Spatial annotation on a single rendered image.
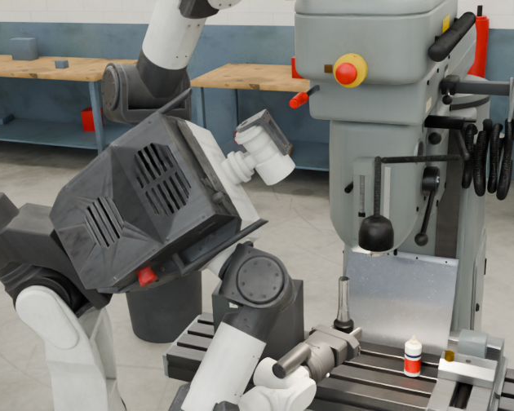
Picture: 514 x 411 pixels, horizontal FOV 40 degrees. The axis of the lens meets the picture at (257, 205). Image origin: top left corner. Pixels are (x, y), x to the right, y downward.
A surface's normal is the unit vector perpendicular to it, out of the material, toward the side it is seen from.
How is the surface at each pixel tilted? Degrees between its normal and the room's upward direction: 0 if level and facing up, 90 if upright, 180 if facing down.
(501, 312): 0
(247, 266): 53
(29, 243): 90
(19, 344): 0
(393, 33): 90
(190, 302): 94
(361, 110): 90
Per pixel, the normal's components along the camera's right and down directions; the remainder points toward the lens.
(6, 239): 0.00, 0.37
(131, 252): -0.48, 0.08
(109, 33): -0.38, 0.36
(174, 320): 0.39, 0.39
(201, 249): -0.28, -0.05
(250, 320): -0.12, -0.25
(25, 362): -0.04, -0.93
